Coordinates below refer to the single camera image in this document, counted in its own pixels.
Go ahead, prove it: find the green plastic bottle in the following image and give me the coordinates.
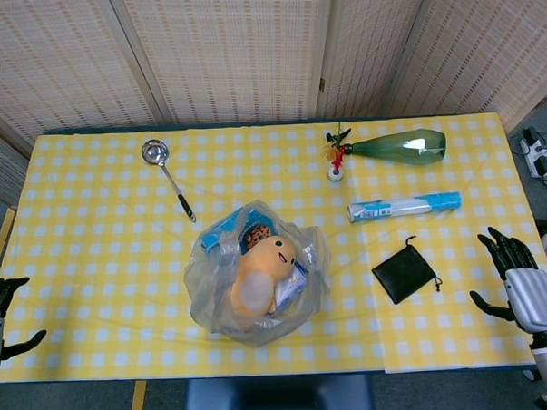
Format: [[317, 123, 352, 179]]
[[343, 128, 449, 170]]

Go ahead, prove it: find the steel ladle black handle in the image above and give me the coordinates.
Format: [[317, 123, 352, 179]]
[[140, 137, 198, 226]]

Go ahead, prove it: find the blue white tube package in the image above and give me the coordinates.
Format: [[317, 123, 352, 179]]
[[346, 190, 464, 225]]

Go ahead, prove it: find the woven bamboo folding screen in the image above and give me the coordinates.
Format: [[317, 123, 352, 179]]
[[0, 0, 547, 207]]

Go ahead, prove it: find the yellow plush toy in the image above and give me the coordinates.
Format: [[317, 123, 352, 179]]
[[227, 234, 300, 317]]

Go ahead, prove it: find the colourful feather shuttlecock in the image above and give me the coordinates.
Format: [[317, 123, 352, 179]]
[[322, 122, 354, 183]]

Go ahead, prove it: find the yellow white checkered tablecloth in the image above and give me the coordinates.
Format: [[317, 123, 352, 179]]
[[0, 111, 547, 391]]

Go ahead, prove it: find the white power strip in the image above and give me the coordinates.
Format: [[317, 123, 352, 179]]
[[518, 127, 547, 181]]

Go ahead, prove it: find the black drawstring pouch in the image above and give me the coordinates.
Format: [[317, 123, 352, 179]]
[[369, 234, 444, 307]]

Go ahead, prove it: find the blue cardboard box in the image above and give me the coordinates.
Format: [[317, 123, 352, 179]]
[[198, 205, 277, 259]]

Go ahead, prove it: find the yellow floor tape strip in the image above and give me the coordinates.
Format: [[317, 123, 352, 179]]
[[126, 380, 149, 410]]

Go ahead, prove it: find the small white blue carton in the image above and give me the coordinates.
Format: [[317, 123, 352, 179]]
[[271, 261, 312, 314]]

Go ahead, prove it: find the brown chocolate chip cookie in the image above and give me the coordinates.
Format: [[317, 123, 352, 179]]
[[243, 223, 272, 252]]

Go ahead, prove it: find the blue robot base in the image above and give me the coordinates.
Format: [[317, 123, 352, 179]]
[[182, 371, 375, 410]]

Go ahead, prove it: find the clear plastic bag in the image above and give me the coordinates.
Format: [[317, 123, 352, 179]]
[[180, 196, 336, 351]]

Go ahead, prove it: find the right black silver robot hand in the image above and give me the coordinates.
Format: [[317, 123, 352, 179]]
[[466, 223, 547, 338]]

